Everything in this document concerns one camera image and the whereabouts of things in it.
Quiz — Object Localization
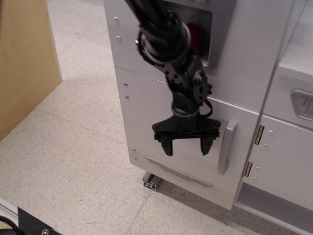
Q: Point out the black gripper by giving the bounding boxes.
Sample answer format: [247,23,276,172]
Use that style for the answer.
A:
[152,114,221,156]

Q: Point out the white low fridge door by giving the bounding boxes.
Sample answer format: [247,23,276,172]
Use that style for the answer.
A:
[115,67,258,209]

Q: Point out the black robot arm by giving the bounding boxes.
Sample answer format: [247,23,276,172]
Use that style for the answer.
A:
[127,0,221,156]

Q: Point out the aluminium extrusion foot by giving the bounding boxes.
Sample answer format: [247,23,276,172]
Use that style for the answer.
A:
[142,172,163,192]

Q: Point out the red toy pepper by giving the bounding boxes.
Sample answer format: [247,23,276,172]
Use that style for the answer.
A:
[187,23,204,56]

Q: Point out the white toy kitchen cabinet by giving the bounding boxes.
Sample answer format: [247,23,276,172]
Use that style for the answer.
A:
[104,0,313,235]

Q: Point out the grey oven vent panel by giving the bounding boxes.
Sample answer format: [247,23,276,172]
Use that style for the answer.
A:
[290,89,313,121]

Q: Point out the plywood panel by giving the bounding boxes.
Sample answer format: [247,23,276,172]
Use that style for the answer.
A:
[0,0,62,139]

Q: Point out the grey fridge door handle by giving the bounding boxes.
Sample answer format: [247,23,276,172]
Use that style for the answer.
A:
[217,120,237,175]

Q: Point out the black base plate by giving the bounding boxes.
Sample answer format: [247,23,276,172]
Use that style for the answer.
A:
[18,208,61,235]

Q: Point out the black cable on floor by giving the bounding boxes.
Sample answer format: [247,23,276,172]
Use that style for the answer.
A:
[0,215,22,235]

